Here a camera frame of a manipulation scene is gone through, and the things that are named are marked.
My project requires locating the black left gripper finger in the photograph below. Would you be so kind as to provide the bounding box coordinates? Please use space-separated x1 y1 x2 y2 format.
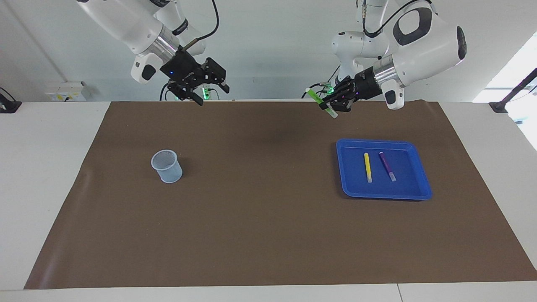
325 78 355 102
320 98 354 113

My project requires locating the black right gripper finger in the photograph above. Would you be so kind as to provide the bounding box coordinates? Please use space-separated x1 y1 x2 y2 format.
204 59 231 94
167 83 205 107

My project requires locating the green marker pen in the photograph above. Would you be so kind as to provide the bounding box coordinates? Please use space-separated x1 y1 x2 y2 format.
306 87 338 119

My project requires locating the purple marker pen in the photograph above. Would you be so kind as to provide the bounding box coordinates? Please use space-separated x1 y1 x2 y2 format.
379 151 397 182

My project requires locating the clear plastic cup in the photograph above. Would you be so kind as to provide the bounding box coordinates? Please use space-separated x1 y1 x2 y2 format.
151 149 183 184

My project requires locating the blue plastic tray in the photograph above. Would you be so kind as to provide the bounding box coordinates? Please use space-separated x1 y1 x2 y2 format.
336 139 433 200

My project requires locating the brown table mat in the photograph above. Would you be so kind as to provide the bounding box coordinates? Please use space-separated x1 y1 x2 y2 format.
24 101 537 290

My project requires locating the black angled stand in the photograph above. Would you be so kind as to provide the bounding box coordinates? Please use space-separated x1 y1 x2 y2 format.
489 68 537 114

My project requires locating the black table clamp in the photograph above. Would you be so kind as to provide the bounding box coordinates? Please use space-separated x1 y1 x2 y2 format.
0 87 22 114

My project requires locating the black right arm base cable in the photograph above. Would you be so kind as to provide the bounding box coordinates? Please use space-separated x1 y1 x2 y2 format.
159 82 177 101

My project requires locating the black arm base cable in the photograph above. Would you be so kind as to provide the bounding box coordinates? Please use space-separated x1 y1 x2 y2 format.
301 65 340 99
159 82 177 101

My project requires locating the black left arm base cable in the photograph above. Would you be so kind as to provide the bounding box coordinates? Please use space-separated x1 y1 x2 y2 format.
301 65 340 99

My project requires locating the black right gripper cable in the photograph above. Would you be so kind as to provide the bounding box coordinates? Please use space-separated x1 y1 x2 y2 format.
185 0 220 51

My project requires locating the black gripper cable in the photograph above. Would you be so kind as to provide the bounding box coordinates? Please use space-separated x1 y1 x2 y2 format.
363 0 433 39
185 0 220 51

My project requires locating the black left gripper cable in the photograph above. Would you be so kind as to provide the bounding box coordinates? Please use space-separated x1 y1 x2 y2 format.
363 0 433 39

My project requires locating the white wall socket box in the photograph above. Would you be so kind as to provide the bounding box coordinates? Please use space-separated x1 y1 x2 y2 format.
45 81 91 102

